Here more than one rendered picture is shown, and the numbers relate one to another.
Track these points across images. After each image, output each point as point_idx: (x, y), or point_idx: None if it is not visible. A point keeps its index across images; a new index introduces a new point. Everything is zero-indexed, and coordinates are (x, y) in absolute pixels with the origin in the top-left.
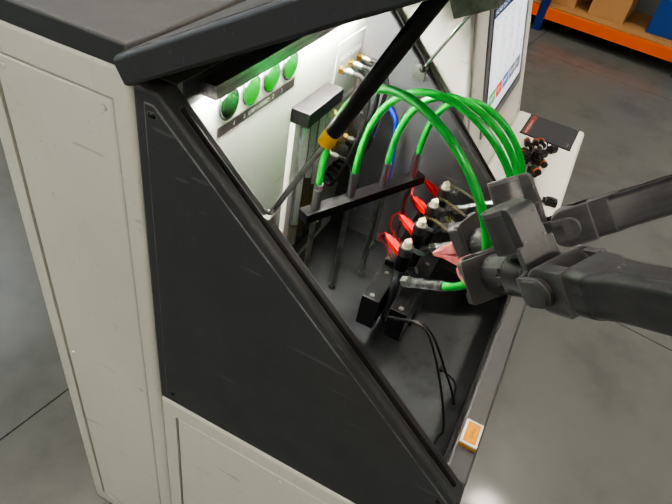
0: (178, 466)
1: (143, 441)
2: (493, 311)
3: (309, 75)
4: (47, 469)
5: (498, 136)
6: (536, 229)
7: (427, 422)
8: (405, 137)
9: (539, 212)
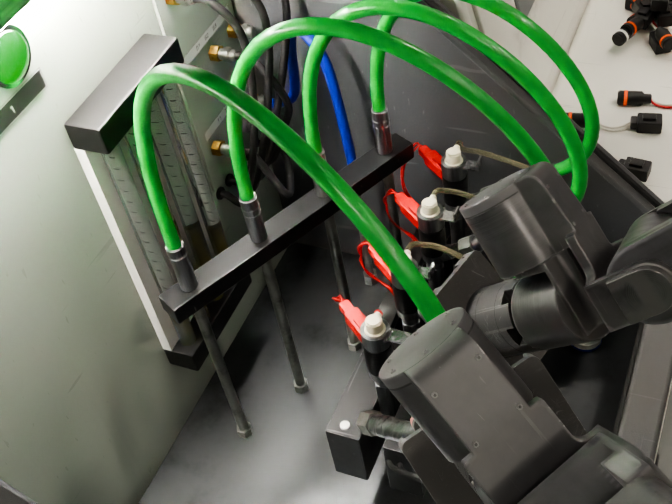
0: None
1: None
2: (627, 360)
3: (83, 45)
4: None
5: (496, 62)
6: (497, 403)
7: None
8: (358, 74)
9: (580, 256)
